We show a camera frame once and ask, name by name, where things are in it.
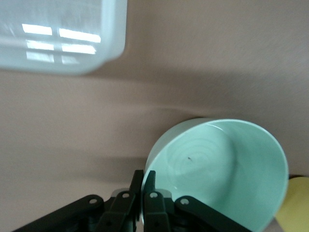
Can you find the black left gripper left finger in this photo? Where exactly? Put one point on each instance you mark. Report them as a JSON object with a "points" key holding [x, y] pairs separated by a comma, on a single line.
{"points": [[120, 210]]}

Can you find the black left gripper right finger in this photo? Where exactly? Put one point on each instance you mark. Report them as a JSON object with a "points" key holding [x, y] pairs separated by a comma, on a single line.
{"points": [[154, 210]]}

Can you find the mint green bowl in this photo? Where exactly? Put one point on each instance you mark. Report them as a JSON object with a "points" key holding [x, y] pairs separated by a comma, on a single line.
{"points": [[217, 164]]}

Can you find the yellow plastic cup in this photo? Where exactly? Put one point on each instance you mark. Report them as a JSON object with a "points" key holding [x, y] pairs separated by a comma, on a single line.
{"points": [[295, 205]]}

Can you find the clear plastic box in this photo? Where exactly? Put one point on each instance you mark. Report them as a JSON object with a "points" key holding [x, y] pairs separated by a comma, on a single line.
{"points": [[60, 36]]}

